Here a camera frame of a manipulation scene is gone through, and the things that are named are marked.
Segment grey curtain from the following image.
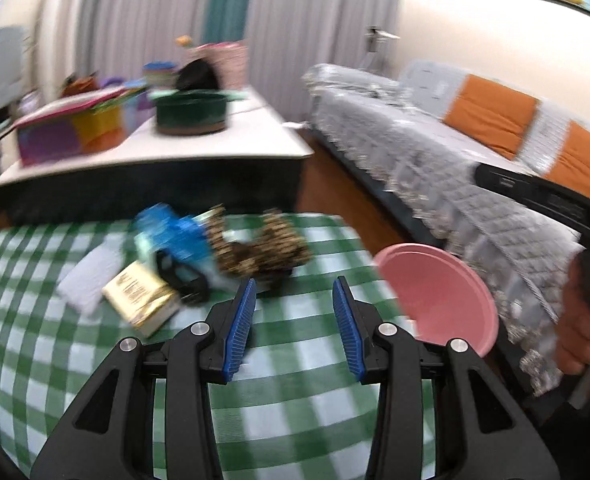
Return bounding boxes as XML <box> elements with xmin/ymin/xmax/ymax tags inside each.
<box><xmin>74</xmin><ymin>0</ymin><xmax>399</xmax><ymax>122</ymax></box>

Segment pink woven basket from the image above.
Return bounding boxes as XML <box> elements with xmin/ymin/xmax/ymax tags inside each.
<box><xmin>188</xmin><ymin>41</ymin><xmax>248</xmax><ymax>90</ymax></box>

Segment stacked coloured bowls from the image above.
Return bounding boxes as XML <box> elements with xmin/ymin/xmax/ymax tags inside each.
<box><xmin>143</xmin><ymin>61</ymin><xmax>178</xmax><ymax>88</ymax></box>

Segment dark green round tin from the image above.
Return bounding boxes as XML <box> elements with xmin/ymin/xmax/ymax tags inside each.
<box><xmin>154</xmin><ymin>90</ymin><xmax>229</xmax><ymax>136</ymax></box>

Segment black snack wrapper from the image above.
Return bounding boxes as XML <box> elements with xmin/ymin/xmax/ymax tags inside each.
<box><xmin>155</xmin><ymin>249</ymin><xmax>210</xmax><ymax>306</ymax></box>

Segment teal curtain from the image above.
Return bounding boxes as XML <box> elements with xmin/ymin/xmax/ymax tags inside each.
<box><xmin>202</xmin><ymin>0</ymin><xmax>249</xmax><ymax>44</ymax></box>

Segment right hand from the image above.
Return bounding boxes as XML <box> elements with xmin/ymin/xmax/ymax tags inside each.
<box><xmin>554</xmin><ymin>255</ymin><xmax>590</xmax><ymax>376</ymax></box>

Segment orange cushion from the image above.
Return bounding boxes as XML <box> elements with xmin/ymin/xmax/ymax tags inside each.
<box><xmin>545</xmin><ymin>122</ymin><xmax>590</xmax><ymax>198</ymax></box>
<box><xmin>443</xmin><ymin>75</ymin><xmax>539</xmax><ymax>160</ymax></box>

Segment grey quilted sofa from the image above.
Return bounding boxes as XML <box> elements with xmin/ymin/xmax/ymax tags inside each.
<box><xmin>305</xmin><ymin>61</ymin><xmax>590</xmax><ymax>396</ymax></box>

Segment white coffee table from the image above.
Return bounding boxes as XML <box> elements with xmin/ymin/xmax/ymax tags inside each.
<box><xmin>0</xmin><ymin>88</ymin><xmax>312</xmax><ymax>226</ymax></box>

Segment leopard print wrapper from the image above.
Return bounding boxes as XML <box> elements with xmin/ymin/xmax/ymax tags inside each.
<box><xmin>205</xmin><ymin>206</ymin><xmax>311</xmax><ymax>283</ymax></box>

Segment colourful storage box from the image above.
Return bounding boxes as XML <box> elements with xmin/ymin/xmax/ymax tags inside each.
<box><xmin>14</xmin><ymin>84</ymin><xmax>146</xmax><ymax>167</ymax></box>

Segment pink trash bin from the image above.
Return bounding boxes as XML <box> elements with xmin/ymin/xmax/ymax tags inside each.
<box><xmin>374</xmin><ymin>243</ymin><xmax>499</xmax><ymax>356</ymax></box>

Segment green checkered tablecloth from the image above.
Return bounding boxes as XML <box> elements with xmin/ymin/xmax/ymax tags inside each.
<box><xmin>0</xmin><ymin>212</ymin><xmax>436</xmax><ymax>480</ymax></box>

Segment gold tea box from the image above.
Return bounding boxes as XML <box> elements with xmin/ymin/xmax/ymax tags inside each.
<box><xmin>102</xmin><ymin>261</ymin><xmax>181</xmax><ymax>338</ymax></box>

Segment blue plastic bag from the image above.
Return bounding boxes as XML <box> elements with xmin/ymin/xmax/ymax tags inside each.
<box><xmin>134</xmin><ymin>204</ymin><xmax>216</xmax><ymax>278</ymax></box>

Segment white foam net sleeve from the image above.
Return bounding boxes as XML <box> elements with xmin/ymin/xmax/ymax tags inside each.
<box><xmin>56</xmin><ymin>243</ymin><xmax>124</xmax><ymax>316</ymax></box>

